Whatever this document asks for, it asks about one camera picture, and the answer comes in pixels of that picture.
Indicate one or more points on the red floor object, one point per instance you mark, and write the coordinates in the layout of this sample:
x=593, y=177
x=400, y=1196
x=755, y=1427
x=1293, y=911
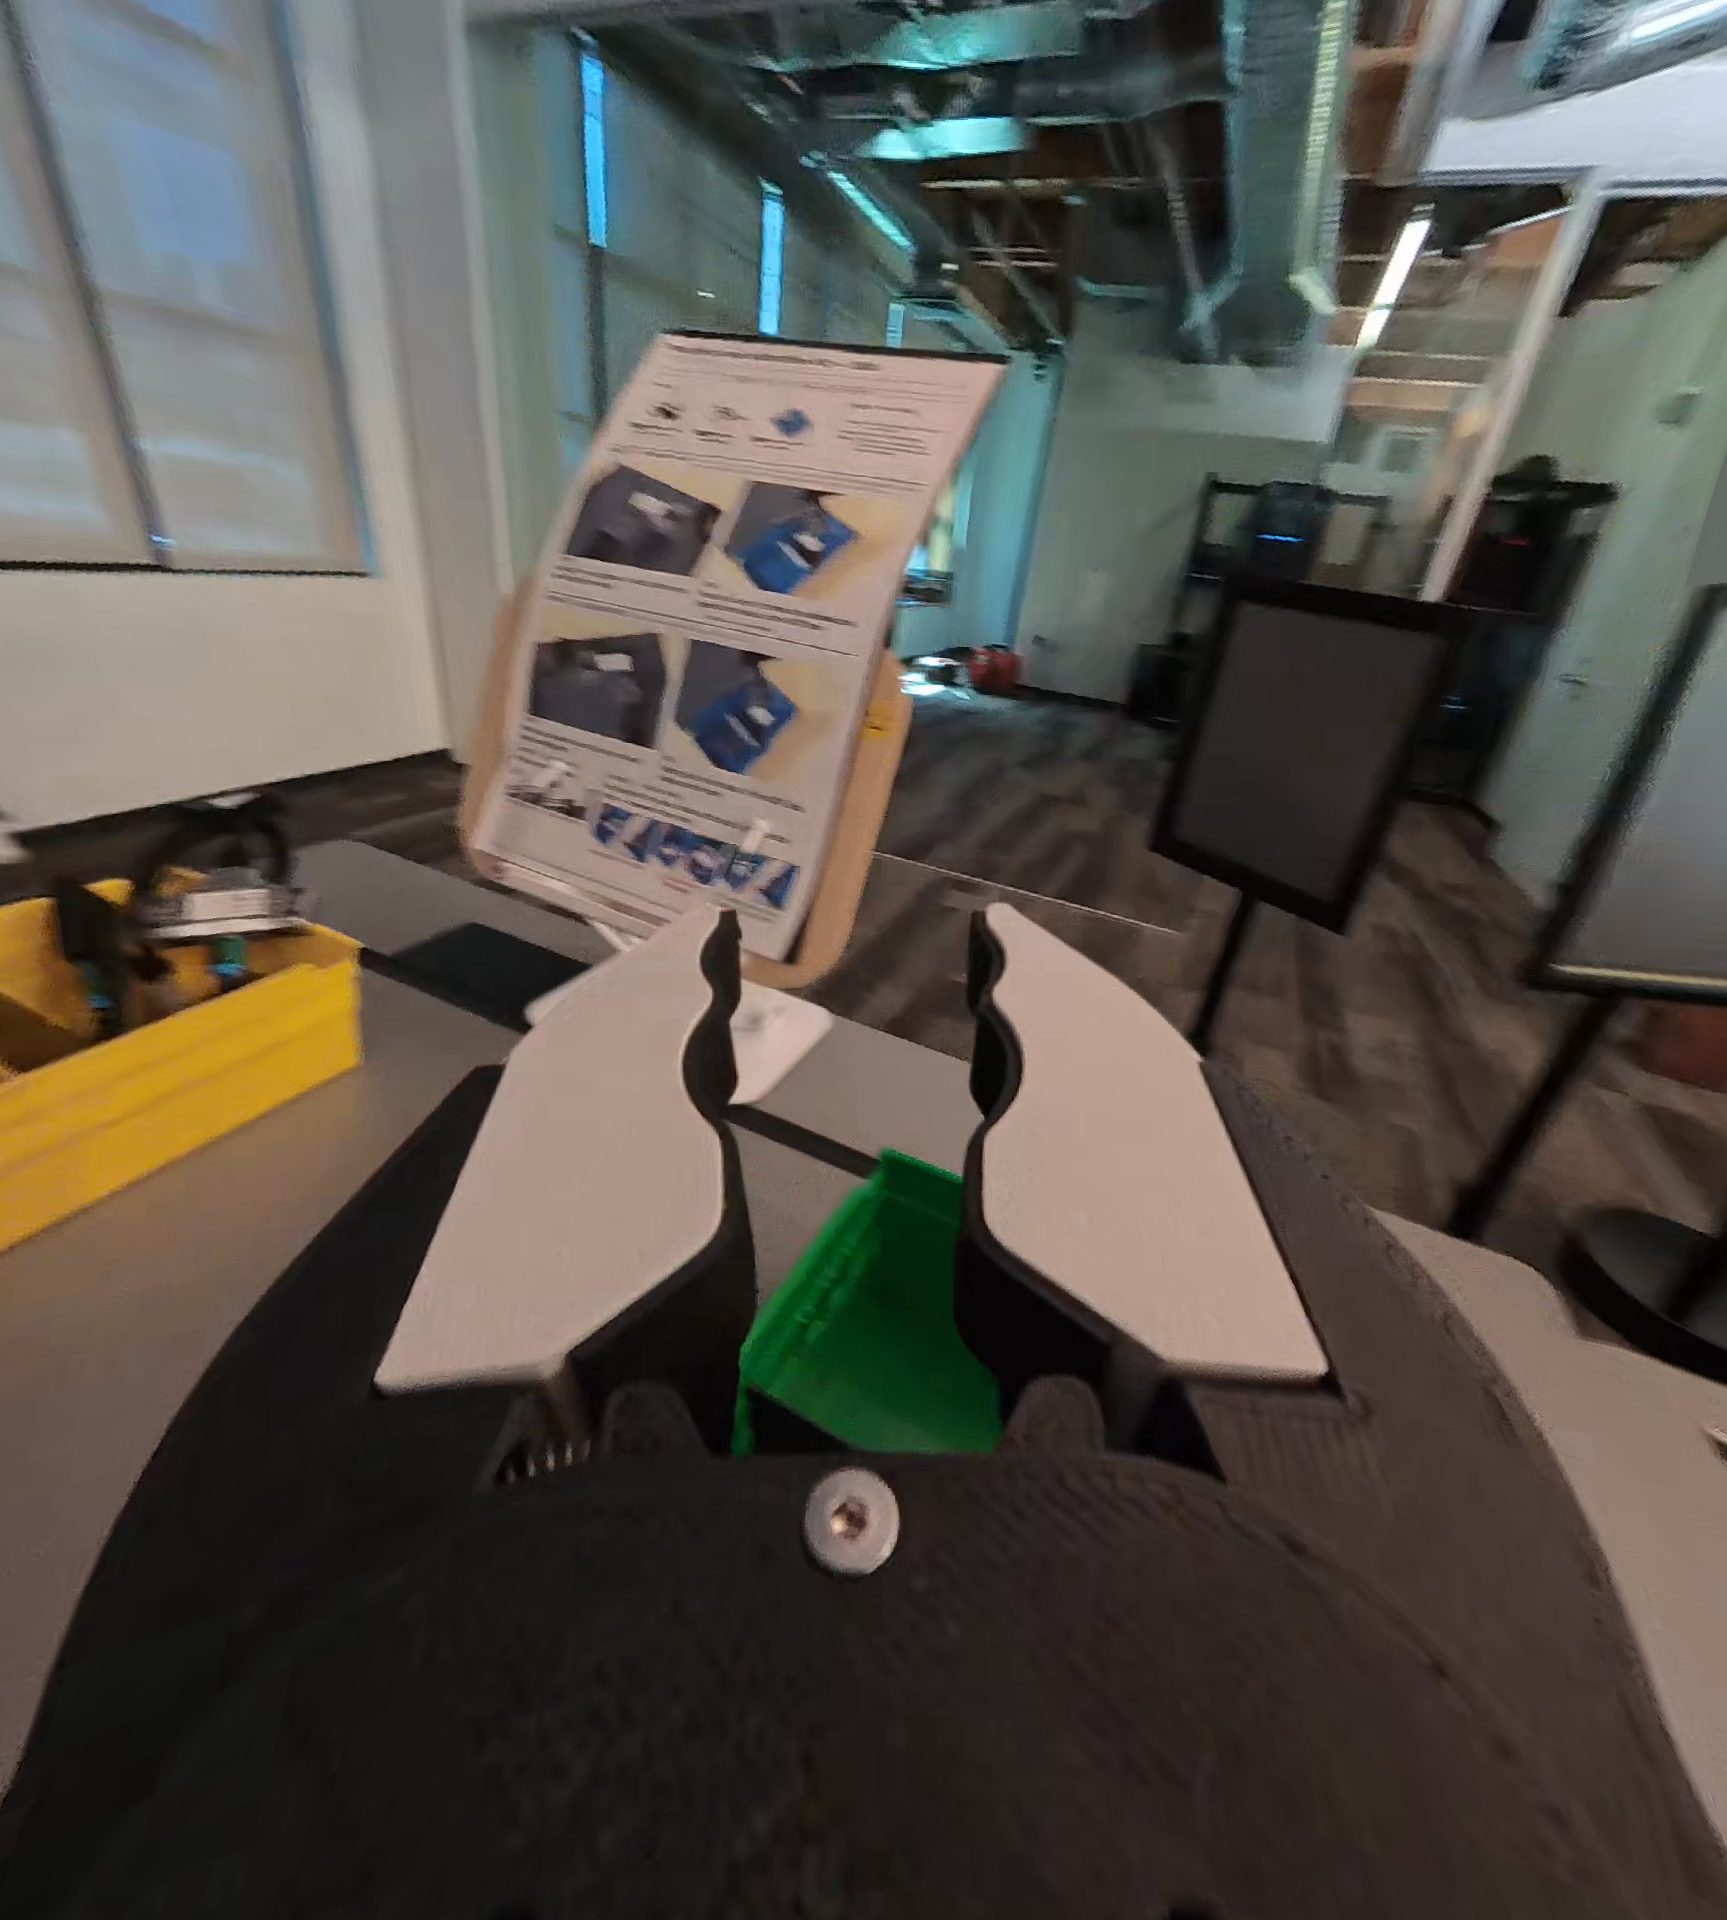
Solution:
x=1004, y=666

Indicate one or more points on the dark flat mat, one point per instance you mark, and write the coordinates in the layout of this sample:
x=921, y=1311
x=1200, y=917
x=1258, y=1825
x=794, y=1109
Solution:
x=488, y=976

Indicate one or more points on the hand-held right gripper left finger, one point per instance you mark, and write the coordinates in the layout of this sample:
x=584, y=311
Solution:
x=579, y=1201

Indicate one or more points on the black shelving unit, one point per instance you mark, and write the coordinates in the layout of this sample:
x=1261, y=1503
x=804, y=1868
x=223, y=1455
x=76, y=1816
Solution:
x=1402, y=601

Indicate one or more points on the green plastic bin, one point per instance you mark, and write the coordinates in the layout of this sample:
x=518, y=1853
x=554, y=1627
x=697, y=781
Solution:
x=865, y=1322

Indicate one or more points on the yellow plastic bin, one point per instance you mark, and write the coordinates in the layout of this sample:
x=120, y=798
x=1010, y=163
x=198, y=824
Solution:
x=114, y=1126

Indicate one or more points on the black sign stand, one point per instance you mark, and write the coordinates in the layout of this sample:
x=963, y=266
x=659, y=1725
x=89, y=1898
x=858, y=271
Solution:
x=1298, y=735
x=1704, y=798

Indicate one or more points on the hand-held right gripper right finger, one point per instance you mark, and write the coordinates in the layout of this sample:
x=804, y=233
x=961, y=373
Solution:
x=1134, y=1187

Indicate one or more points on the instruction sheet on wooden board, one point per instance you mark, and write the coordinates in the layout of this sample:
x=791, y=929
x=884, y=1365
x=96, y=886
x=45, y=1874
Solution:
x=712, y=632

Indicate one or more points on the white stand base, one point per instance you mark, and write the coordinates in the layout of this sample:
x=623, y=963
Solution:
x=774, y=1034

